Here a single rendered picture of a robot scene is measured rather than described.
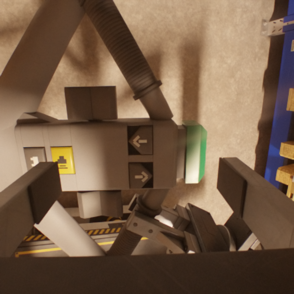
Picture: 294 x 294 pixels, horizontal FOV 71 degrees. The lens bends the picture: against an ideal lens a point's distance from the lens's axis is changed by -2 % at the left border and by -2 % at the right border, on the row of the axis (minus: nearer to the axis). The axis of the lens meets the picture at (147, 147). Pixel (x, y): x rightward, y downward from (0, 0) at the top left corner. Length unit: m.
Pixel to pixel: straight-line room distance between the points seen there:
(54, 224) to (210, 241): 0.23
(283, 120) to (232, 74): 0.50
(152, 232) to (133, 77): 0.21
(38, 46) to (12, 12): 0.96
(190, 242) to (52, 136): 0.23
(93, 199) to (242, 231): 0.23
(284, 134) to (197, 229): 1.53
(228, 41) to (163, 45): 0.50
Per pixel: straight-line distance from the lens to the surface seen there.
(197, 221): 0.37
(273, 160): 1.89
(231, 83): 1.69
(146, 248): 1.24
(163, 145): 0.26
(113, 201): 0.30
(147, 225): 0.31
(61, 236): 0.36
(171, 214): 0.36
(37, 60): 0.29
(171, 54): 1.39
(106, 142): 0.26
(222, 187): 0.16
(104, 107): 0.26
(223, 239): 0.37
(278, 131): 1.83
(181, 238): 0.33
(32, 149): 0.29
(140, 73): 0.26
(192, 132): 0.27
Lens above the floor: 1.19
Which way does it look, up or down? 62 degrees down
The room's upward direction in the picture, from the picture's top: 122 degrees clockwise
